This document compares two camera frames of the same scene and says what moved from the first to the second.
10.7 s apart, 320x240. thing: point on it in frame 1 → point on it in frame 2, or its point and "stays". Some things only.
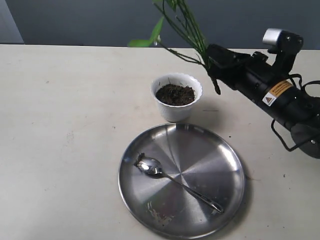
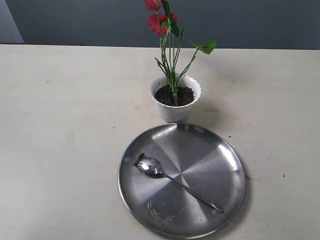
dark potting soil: (175, 95) stays
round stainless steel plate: (200, 157) stays
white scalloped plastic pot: (176, 113) stays
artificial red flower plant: (178, 33) → (164, 24)
